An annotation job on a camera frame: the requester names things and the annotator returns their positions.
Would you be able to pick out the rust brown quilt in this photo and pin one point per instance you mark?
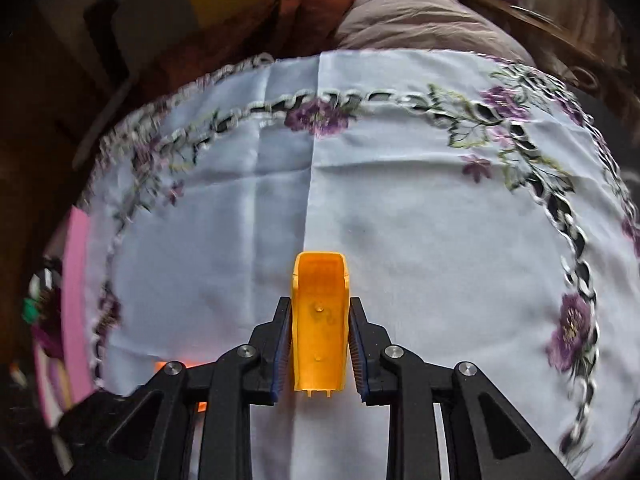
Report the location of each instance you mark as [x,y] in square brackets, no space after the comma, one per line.
[260,30]

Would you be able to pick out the pink white cardboard box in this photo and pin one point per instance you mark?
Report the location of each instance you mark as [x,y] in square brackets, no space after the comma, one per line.
[77,285]

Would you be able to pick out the beige pillow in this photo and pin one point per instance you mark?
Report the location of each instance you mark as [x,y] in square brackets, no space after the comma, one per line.
[425,20]

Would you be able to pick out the orange cube blocks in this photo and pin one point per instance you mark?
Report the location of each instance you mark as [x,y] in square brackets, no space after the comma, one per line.
[167,364]

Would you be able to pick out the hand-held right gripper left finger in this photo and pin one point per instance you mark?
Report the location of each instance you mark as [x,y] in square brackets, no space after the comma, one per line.
[282,355]

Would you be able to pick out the yellow plastic shell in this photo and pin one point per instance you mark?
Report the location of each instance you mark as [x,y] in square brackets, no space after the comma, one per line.
[320,320]

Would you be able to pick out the white embroidered floral tablecloth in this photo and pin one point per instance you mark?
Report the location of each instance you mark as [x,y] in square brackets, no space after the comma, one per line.
[400,210]

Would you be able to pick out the green plastic toy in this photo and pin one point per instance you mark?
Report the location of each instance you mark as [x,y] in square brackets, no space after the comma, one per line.
[31,310]

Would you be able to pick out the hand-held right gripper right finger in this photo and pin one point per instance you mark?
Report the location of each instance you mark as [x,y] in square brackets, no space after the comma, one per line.
[356,355]

